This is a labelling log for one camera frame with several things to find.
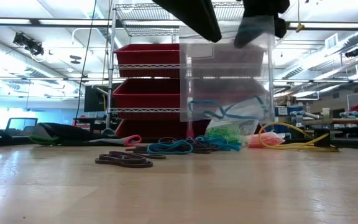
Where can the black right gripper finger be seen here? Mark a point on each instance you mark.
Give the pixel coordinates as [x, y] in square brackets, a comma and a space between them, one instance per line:
[253, 29]

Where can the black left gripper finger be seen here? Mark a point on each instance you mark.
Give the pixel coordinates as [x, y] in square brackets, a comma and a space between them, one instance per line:
[197, 18]

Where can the clear plastic zipper bag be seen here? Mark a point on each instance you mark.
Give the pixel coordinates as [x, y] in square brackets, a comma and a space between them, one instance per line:
[280, 138]
[247, 124]
[228, 77]

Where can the blue rubber band bunch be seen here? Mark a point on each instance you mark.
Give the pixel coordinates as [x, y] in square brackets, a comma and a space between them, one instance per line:
[219, 110]

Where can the green rubber band bunch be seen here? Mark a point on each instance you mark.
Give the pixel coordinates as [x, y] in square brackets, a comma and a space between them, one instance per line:
[225, 133]

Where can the orange rubber band bunch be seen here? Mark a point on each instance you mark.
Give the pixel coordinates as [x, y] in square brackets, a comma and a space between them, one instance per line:
[263, 140]

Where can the blue rubber band tangle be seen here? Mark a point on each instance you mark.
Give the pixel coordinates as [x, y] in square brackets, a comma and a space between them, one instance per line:
[225, 144]

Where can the yellow hanging plug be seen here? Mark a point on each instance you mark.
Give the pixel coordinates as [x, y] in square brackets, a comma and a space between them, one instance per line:
[300, 28]

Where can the blue storage bin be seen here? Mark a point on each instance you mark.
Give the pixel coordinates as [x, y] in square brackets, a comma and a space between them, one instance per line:
[286, 111]

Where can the grey blue pipe fitting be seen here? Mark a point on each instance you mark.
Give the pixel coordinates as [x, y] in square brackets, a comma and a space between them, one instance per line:
[303, 115]
[356, 114]

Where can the white cup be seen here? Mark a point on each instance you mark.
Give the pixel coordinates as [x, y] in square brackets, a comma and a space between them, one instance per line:
[325, 113]

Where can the black monitor back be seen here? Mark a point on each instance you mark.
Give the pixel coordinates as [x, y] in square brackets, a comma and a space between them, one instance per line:
[95, 99]

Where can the wooden workbench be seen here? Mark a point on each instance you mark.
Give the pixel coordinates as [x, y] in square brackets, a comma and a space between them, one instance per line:
[353, 121]

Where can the black and green bag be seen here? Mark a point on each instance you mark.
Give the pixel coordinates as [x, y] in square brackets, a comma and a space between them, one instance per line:
[61, 132]

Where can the computer monitor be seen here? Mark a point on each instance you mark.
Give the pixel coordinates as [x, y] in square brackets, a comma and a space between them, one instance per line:
[20, 124]

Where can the black ceiling camera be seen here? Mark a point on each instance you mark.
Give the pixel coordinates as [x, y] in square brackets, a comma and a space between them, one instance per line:
[352, 53]

